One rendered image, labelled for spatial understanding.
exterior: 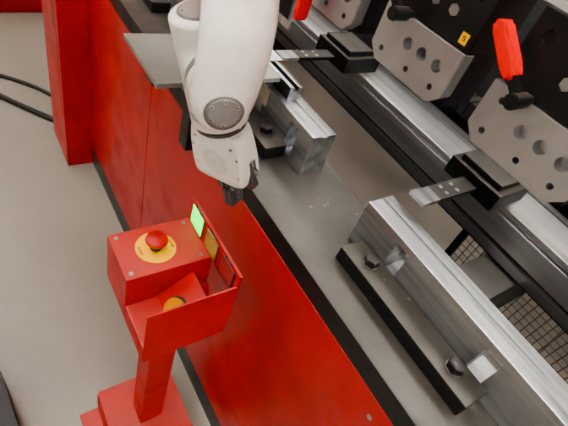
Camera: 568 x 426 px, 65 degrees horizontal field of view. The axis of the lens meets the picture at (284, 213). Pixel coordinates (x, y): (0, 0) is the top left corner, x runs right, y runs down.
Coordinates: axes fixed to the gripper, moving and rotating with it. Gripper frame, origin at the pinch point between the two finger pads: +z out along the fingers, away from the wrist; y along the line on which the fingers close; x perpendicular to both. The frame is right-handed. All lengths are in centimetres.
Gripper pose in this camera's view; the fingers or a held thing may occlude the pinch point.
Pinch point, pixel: (232, 193)
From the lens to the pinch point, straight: 76.5
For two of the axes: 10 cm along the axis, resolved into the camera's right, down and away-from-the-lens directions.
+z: 0.3, 6.5, 7.6
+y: 8.4, 4.0, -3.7
